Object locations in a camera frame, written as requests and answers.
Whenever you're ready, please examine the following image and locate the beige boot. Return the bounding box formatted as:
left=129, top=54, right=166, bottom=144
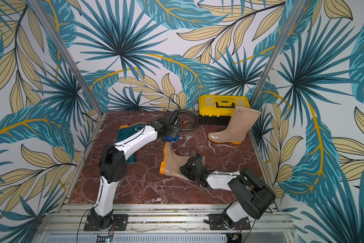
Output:
left=207, top=106, right=262, bottom=145
left=160, top=142, right=205, bottom=181

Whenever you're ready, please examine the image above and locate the teal rubber boot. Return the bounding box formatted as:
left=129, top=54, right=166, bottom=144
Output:
left=114, top=123, right=148, bottom=164

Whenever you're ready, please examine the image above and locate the blue grey cloth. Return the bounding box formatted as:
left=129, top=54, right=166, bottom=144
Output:
left=163, top=135, right=179, bottom=142

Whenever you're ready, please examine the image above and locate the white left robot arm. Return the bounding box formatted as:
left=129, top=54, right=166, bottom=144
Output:
left=90, top=110, right=182, bottom=223

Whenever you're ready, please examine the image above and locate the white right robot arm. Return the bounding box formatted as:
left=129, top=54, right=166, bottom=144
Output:
left=179, top=155, right=276, bottom=229

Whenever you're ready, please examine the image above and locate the yellow black toolbox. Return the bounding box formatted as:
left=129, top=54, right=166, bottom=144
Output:
left=199, top=95, right=250, bottom=126

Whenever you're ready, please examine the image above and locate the coiled black cable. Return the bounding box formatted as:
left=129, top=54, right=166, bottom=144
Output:
left=169, top=109, right=200, bottom=131

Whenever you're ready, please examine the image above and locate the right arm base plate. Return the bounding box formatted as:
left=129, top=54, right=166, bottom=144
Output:
left=204, top=214, right=251, bottom=231

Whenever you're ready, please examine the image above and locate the aluminium front rail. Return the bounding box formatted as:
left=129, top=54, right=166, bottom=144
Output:
left=33, top=201, right=301, bottom=243

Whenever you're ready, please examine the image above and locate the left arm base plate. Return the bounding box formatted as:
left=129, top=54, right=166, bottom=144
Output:
left=84, top=213, right=128, bottom=231

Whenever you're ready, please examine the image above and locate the right aluminium frame post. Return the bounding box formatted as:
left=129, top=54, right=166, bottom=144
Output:
left=250, top=0, right=306, bottom=108

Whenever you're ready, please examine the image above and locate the aluminium frame post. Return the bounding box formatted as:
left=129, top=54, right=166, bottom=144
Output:
left=28, top=0, right=104, bottom=116
left=250, top=0, right=306, bottom=108

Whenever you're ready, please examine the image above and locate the left aluminium frame post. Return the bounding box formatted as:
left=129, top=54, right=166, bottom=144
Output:
left=28, top=0, right=104, bottom=116

